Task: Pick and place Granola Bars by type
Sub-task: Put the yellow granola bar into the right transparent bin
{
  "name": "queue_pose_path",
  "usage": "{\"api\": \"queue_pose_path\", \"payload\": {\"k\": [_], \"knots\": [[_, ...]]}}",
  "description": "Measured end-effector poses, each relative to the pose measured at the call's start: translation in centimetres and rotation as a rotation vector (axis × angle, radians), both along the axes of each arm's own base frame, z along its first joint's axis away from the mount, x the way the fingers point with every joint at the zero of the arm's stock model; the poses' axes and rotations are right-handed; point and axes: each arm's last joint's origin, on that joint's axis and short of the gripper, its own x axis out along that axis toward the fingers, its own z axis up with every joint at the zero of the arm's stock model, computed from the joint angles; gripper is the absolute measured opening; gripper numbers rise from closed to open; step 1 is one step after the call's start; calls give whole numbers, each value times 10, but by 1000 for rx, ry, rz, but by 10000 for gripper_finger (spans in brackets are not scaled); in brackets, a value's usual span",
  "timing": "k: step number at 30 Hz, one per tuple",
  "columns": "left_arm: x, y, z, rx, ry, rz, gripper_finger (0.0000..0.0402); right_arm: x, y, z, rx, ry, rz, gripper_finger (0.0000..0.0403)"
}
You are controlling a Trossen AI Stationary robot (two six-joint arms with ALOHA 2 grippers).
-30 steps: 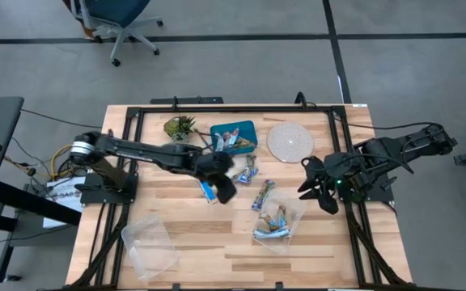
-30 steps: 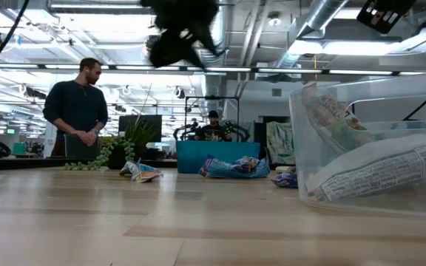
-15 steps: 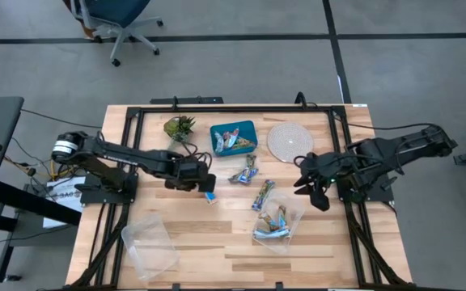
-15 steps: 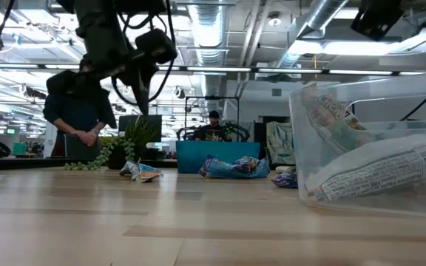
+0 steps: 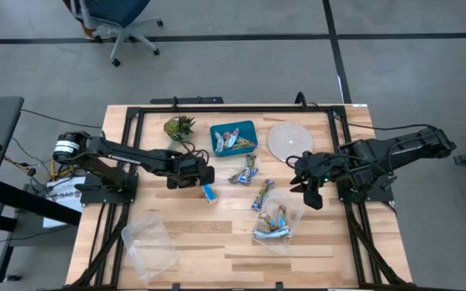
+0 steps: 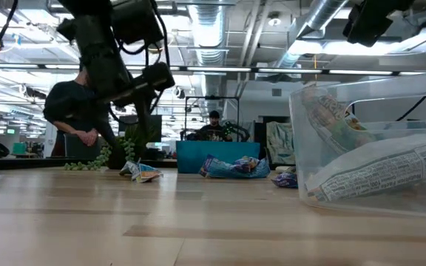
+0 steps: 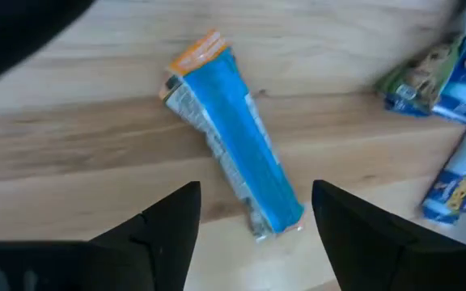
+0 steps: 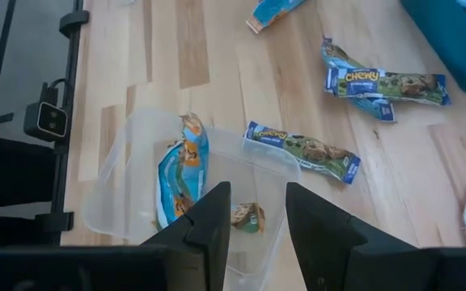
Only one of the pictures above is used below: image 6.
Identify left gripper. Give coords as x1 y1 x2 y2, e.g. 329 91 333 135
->
95 61 176 162

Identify blue granola bar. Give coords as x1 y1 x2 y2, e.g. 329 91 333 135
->
119 159 164 184
198 154 243 179
271 170 299 188
233 155 271 179

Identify green granola bar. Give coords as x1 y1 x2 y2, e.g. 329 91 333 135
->
300 85 379 156

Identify granola bar showing nutrition facts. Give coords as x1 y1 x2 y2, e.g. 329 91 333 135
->
305 133 426 203

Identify black monitor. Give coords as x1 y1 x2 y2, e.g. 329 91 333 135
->
118 114 163 144

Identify person's hand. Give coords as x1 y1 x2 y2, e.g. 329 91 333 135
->
75 128 99 147

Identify trailing succulent potted plant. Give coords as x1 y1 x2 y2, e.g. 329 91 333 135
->
64 121 158 171

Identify grey chair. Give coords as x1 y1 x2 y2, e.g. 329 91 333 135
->
64 133 101 159

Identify blue plastic bin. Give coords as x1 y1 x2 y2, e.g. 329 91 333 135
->
175 140 261 174

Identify person with dark cap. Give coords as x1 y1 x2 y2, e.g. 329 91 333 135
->
199 109 232 142

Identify long ceiling light strip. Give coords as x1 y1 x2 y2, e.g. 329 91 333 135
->
0 62 426 77

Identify patterned cloth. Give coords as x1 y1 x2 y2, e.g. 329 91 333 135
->
266 120 294 166

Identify clear plastic bin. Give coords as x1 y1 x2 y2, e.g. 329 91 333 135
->
288 72 426 221

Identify silver smooth air duct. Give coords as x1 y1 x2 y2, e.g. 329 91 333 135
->
271 0 349 69

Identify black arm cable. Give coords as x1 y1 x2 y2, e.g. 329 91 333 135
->
116 0 172 71

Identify silver corrugated air duct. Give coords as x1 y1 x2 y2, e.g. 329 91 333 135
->
189 3 229 108

